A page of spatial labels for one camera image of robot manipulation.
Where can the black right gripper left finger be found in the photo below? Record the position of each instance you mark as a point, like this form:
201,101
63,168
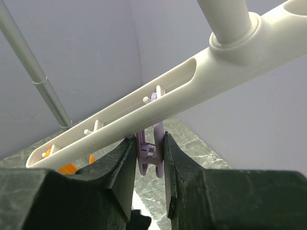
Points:
96,197

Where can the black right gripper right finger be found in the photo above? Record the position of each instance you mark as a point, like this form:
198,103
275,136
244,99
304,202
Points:
216,199

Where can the orange clothes clip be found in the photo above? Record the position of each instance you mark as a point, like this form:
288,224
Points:
70,168

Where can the purple clothes clip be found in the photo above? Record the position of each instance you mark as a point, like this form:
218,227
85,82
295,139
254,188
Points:
151,154

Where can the white plastic hanger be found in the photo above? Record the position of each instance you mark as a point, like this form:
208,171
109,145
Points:
242,46

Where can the black underwear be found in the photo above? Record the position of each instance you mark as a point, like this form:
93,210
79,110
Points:
138,221

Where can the white metal clothes rack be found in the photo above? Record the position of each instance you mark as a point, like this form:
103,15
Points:
16,40

